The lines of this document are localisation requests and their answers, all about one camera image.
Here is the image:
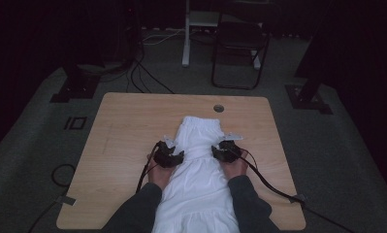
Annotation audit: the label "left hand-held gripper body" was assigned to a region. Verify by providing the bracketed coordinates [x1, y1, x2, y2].
[153, 135, 182, 169]

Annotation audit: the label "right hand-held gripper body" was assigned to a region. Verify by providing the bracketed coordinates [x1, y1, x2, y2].
[215, 131, 244, 163]

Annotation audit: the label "white dress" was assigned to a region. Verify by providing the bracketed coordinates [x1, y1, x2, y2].
[151, 116, 242, 233]

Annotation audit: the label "person's right hand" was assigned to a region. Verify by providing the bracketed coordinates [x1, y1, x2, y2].
[219, 150, 250, 181]

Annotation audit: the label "person's left hand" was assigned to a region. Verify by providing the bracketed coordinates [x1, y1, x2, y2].
[146, 154, 177, 191]

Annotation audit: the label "grey tape piece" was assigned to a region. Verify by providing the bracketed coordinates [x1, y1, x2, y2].
[290, 193, 307, 205]
[55, 195, 77, 207]

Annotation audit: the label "black stand with base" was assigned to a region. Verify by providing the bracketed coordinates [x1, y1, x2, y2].
[49, 62, 102, 104]
[284, 0, 335, 116]

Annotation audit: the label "black folding chair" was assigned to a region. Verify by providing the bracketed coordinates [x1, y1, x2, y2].
[210, 2, 271, 91]

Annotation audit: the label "right hand-held gripper black cable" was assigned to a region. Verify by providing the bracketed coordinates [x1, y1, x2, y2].
[238, 149, 355, 233]

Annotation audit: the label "black floor cables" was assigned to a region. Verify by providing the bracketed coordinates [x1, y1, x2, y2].
[125, 54, 177, 95]

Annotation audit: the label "white desk frame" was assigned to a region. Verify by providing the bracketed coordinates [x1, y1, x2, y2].
[181, 0, 263, 71]

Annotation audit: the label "looped black floor cable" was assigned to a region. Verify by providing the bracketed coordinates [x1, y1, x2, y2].
[27, 163, 77, 233]

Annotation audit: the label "white floor cable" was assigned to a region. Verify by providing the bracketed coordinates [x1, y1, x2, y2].
[142, 28, 186, 46]

